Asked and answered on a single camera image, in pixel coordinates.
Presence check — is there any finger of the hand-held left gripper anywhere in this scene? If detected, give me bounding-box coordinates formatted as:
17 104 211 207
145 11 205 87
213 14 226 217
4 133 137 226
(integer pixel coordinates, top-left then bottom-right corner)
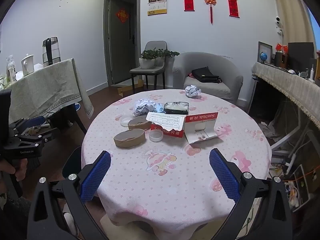
15 127 60 143
10 116 47 131

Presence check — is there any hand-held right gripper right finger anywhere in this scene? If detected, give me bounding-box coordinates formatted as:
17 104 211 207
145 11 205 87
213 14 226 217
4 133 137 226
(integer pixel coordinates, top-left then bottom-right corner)
209 148 293 240

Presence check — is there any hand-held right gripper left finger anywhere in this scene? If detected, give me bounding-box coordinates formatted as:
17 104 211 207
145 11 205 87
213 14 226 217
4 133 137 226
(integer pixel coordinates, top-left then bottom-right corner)
27 151 112 240

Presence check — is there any brown cardboard ring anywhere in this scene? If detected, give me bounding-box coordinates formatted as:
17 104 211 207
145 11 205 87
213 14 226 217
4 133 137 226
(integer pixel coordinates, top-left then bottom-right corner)
113 128 146 147
127 118 151 131

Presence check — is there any red white card packaging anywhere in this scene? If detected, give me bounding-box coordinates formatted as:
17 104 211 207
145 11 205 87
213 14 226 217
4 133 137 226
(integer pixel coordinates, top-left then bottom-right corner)
184 112 225 144

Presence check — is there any red white cardboard box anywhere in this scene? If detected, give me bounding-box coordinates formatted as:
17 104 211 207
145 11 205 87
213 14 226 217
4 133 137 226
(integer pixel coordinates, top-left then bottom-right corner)
146 112 187 138

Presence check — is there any person's left hand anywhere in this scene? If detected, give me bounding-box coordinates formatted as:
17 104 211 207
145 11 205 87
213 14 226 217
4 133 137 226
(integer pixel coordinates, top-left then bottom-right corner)
0 158 28 183

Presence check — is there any grey-green side table cloth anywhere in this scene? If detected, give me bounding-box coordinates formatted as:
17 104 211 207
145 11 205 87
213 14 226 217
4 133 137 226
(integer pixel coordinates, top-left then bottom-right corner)
5 58 94 125

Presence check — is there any white mug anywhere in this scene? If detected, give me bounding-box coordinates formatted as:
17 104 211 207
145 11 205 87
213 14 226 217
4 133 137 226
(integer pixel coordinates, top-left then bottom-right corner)
21 54 35 77

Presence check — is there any clear plastic bottle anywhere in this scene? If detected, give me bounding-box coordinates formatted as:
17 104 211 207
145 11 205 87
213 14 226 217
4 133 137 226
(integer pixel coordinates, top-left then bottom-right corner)
6 55 17 82

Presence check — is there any white plastic lid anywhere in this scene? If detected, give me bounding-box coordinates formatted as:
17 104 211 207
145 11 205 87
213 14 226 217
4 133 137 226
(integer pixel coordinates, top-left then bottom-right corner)
119 116 134 127
149 129 164 142

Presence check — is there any glass electric kettle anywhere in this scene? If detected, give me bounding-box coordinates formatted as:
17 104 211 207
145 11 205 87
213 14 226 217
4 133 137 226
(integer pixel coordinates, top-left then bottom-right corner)
42 37 61 67

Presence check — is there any blue tissue packet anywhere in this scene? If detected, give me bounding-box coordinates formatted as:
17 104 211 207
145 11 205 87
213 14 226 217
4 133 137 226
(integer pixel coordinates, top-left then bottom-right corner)
156 101 190 115

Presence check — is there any small crumpled foil ball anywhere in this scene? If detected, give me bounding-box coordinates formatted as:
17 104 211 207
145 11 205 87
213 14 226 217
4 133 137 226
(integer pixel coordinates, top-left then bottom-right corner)
184 85 202 97

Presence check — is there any flat cardboard box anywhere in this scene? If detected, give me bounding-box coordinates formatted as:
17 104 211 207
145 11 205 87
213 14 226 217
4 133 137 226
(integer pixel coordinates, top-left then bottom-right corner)
117 79 144 97

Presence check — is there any black bag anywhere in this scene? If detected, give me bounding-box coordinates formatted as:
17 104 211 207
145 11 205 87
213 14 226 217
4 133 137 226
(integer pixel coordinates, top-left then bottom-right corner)
191 66 222 83

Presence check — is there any grey armchair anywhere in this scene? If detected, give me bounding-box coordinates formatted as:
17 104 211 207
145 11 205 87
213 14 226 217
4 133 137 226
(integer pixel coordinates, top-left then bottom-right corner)
172 52 243 104

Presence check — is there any grey door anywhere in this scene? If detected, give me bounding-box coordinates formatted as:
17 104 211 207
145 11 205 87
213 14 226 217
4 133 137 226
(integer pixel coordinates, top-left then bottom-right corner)
108 0 138 85

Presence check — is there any beige fringed desk cloth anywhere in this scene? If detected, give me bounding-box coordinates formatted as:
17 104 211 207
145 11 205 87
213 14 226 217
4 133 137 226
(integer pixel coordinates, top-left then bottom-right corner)
251 62 320 128

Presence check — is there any potted green plant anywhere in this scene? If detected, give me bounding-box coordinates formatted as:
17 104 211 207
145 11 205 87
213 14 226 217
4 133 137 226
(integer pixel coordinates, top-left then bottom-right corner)
139 49 160 70
155 49 180 67

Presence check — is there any brown wooden speaker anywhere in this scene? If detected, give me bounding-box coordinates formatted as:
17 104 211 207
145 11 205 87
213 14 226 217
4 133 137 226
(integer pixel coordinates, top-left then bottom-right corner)
275 52 288 68

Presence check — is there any red door decoration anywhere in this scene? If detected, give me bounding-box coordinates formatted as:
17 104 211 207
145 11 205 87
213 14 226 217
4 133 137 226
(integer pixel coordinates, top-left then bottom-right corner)
115 9 130 23

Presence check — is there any grey dining chair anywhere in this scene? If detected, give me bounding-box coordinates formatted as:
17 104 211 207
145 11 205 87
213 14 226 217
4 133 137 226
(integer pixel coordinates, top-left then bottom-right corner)
129 41 167 93

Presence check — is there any black monitor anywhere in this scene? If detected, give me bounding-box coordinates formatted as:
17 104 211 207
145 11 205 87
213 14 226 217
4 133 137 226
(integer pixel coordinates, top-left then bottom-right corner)
287 42 315 72

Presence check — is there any beige curtain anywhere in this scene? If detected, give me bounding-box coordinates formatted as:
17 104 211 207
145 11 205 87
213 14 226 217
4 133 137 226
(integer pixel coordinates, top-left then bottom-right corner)
271 0 317 45

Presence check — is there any picture frame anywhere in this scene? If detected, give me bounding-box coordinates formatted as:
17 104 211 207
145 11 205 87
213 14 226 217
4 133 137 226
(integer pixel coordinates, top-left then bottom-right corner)
257 41 273 64

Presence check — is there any white security camera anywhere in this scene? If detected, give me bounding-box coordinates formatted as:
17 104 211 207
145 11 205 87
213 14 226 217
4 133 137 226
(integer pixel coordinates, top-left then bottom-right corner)
275 16 284 34

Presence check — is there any wall calendar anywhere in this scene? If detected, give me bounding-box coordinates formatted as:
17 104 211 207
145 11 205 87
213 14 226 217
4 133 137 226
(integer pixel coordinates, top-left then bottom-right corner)
147 0 167 16

